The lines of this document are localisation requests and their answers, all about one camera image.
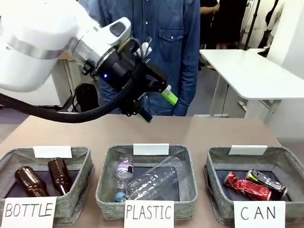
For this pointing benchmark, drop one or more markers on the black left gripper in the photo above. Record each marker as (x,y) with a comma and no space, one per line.
(121,69)

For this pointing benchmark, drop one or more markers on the small blue-capped plastic bottle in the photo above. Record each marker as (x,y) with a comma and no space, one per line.
(123,171)

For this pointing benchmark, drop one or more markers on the large clear plastic bottle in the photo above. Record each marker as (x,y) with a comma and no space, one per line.
(154,180)

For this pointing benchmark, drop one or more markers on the brown glass bottle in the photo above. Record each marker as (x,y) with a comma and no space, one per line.
(59,175)
(31,181)

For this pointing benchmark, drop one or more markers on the red crushed drink can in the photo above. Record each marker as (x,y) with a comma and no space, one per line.
(247,186)

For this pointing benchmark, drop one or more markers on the black crushed drink can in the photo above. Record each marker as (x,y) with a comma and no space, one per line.
(268,181)

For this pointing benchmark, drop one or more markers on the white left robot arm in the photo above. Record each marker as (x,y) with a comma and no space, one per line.
(35,35)

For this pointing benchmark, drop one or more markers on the person left forearm denim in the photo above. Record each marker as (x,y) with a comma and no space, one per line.
(187,90)

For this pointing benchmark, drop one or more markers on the person right forearm denim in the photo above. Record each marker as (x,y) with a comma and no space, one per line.
(104,91)

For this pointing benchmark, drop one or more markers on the grey fabric basket plastic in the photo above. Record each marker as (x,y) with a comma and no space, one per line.
(190,180)

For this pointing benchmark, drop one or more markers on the grey fabric basket bottle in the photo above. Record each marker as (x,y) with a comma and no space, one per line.
(78,187)

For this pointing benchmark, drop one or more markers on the grey fabric basket can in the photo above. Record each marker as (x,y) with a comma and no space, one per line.
(292,166)

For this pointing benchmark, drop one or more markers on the white paper sign CAN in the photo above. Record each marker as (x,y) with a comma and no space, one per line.
(259,213)

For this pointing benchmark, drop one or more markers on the blank white card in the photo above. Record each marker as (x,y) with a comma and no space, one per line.
(52,152)
(247,150)
(151,149)

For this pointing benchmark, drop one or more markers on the black backpack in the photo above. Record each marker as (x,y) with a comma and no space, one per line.
(86,97)

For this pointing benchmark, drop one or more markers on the person torso denim shirt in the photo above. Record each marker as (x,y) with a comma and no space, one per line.
(166,28)

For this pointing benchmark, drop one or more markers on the background person black dress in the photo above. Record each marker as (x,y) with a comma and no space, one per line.
(206,26)

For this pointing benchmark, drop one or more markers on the white desk with legs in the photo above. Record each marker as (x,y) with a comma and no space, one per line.
(249,71)

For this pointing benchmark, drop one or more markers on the background person in black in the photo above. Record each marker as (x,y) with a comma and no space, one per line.
(228,23)

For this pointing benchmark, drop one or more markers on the white paper sign PLASTIC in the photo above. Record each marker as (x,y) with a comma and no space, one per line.
(149,213)

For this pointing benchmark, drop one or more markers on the black tripod pole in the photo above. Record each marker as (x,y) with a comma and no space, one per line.
(251,26)

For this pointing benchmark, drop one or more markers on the white paper sign BOTTLE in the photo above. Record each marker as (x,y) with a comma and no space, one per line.
(28,213)

